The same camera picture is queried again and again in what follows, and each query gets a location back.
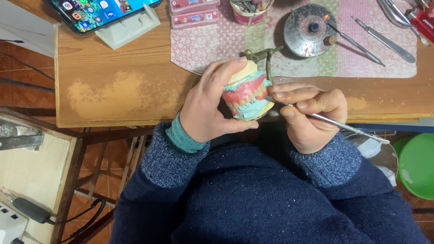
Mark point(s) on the person's right hand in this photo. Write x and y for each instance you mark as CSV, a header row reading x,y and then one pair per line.
x,y
322,125

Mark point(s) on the person's left hand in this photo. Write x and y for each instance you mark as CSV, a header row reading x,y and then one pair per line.
x,y
203,108

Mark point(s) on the thin metal wax carver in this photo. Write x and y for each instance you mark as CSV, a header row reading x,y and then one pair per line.
x,y
339,124

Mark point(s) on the wax denture model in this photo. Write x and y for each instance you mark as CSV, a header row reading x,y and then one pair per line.
x,y
247,91

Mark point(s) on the pink floral patchwork mat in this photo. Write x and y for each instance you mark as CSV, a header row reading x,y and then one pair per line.
x,y
210,47

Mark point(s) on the small brown lamp cap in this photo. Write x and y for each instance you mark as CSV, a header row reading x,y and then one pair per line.
x,y
329,40

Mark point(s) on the round metal alcohol lamp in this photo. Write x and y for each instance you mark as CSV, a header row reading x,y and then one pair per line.
x,y
303,42

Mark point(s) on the slim metal spatula instrument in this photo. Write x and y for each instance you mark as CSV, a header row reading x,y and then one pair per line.
x,y
359,45

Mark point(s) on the pink flat box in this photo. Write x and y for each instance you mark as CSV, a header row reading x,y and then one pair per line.
x,y
193,4
195,18

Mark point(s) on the dark blue knit sweater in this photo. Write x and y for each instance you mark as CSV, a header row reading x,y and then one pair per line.
x,y
257,203

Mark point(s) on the pink cup of tools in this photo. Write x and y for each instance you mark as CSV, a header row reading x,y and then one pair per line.
x,y
249,15

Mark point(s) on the green plastic bowl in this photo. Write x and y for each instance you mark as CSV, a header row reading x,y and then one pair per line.
x,y
418,166

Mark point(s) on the metal wax knife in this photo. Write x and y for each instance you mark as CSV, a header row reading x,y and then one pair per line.
x,y
386,42

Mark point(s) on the white phone stand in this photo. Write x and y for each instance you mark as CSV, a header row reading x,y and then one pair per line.
x,y
129,32

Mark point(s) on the shiny metal pliers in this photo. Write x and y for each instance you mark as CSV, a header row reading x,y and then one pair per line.
x,y
395,15

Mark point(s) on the black smartphone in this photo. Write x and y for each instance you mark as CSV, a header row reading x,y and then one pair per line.
x,y
101,13

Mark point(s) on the red lighter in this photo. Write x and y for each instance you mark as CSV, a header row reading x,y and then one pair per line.
x,y
423,23

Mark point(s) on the dark wooden side table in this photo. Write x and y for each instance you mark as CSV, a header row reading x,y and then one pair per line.
x,y
34,169

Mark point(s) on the grey metal block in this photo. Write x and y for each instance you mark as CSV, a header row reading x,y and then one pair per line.
x,y
20,135

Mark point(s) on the white sheet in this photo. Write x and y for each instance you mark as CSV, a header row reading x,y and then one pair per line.
x,y
23,27

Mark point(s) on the white power strip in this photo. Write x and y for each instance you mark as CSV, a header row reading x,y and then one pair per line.
x,y
10,225

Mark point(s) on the wooden stool frame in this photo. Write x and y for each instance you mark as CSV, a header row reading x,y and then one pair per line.
x,y
101,159

